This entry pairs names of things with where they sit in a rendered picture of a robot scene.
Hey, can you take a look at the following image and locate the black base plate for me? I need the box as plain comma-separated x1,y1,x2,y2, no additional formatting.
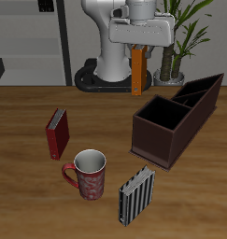
74,57,153,93

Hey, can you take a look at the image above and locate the dark brown desk caddy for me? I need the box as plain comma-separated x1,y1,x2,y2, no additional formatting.
129,72,225,173

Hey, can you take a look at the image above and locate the green pot plant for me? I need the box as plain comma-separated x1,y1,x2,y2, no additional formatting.
153,0,215,88

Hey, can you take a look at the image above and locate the red book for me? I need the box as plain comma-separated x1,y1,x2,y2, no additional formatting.
45,107,71,162

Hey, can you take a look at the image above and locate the grey shelf unit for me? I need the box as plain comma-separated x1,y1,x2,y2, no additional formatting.
0,0,73,87

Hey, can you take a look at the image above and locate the orange book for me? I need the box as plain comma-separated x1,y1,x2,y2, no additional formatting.
131,44,149,97

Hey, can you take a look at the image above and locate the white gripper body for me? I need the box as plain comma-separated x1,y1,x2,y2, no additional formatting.
107,13,176,48

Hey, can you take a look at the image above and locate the black box on shelf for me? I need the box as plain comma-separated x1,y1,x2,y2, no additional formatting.
37,0,55,13

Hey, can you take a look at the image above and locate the red patterned mug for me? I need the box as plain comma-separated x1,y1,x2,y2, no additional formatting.
61,148,107,202

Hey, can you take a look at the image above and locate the black white striped book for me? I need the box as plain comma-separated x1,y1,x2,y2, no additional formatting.
118,164,156,228

